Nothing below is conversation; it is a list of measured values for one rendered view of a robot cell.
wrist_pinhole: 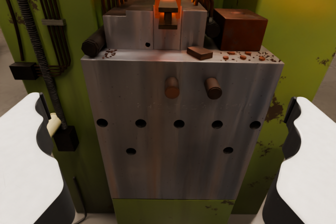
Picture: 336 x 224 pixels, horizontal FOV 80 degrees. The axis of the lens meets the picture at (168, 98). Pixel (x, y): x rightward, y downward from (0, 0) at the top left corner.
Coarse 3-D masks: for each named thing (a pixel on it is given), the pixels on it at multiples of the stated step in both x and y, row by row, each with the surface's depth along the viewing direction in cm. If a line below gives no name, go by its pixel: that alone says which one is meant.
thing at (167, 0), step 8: (160, 0) 34; (168, 0) 34; (176, 0) 36; (160, 8) 28; (168, 8) 28; (176, 8) 28; (160, 16) 34; (168, 16) 29; (176, 16) 37; (160, 24) 30; (168, 24) 30; (176, 24) 30
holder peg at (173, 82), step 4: (168, 80) 38; (172, 80) 37; (176, 80) 38; (168, 84) 36; (172, 84) 36; (176, 84) 37; (164, 88) 37; (168, 88) 36; (172, 88) 36; (176, 88) 36; (164, 92) 36; (168, 92) 36; (172, 92) 36; (176, 92) 36; (168, 96) 37; (172, 96) 37; (176, 96) 37
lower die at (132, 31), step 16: (128, 0) 57; (144, 0) 50; (112, 16) 39; (128, 16) 39; (144, 16) 39; (192, 16) 39; (112, 32) 40; (128, 32) 40; (144, 32) 40; (160, 32) 40; (176, 32) 40; (192, 32) 40; (128, 48) 42; (144, 48) 42; (160, 48) 42; (176, 48) 42
